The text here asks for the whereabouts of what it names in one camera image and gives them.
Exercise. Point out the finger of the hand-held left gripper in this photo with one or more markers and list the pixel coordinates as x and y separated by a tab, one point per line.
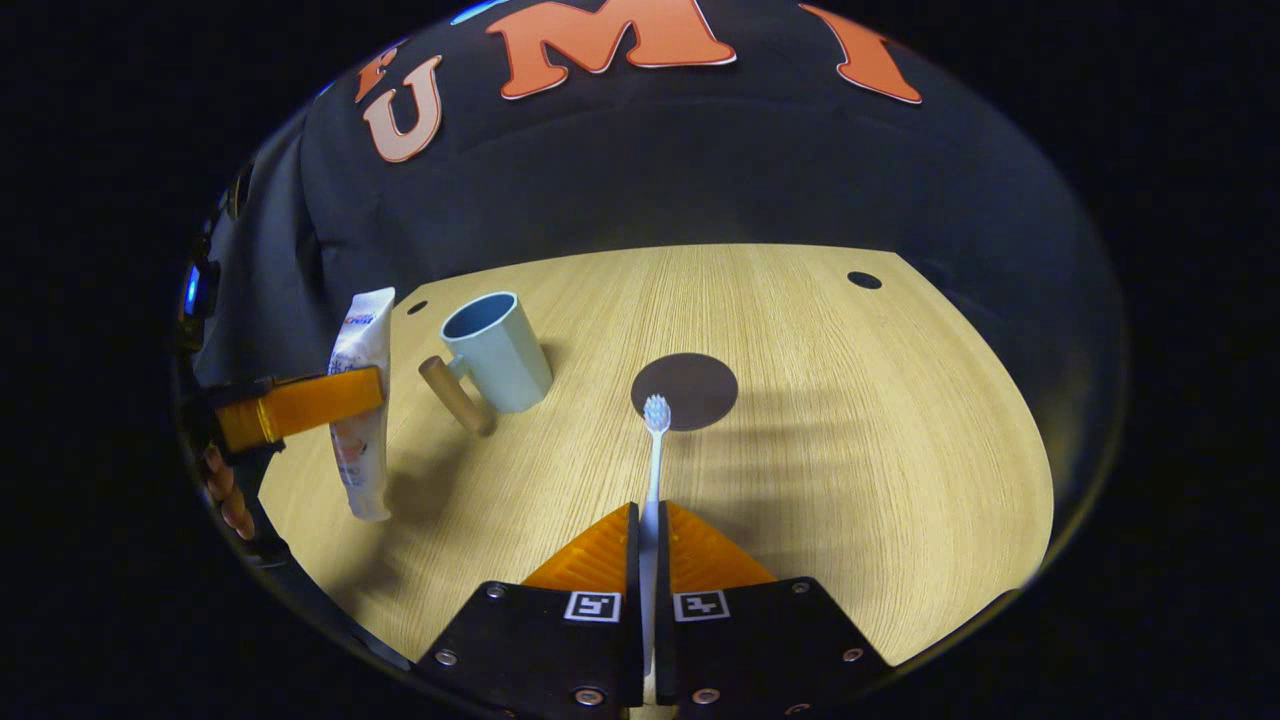
310	405

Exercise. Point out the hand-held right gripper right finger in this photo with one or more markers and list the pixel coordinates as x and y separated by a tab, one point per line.
760	640

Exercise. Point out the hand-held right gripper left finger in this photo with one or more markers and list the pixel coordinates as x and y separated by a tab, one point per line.
540	640

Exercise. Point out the white toothpaste tube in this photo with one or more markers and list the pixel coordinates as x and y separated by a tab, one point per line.
365	470

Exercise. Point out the white toothbrush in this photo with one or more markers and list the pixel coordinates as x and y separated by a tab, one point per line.
655	470

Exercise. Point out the round brown coaster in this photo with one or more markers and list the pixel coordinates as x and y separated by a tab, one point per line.
695	385

